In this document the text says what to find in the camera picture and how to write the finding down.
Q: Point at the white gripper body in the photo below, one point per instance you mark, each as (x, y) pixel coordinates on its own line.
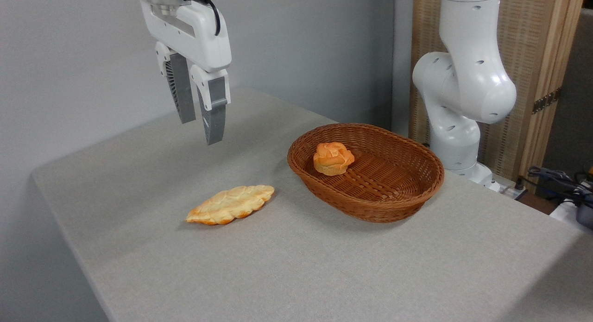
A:
(194, 34)

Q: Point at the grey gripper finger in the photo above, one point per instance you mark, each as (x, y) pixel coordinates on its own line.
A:
(182, 90)
(215, 118)

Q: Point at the round orange bread roll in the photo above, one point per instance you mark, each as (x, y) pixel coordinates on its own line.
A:
(331, 159)

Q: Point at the flat leaf-shaped bread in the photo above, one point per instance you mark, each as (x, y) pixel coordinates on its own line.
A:
(230, 204)

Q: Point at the brown wicker basket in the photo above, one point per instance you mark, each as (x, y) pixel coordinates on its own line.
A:
(394, 192)

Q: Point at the white power strip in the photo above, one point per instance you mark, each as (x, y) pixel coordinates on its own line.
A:
(509, 191)

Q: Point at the metal screen hinge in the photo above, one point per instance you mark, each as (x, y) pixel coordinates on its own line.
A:
(546, 101)

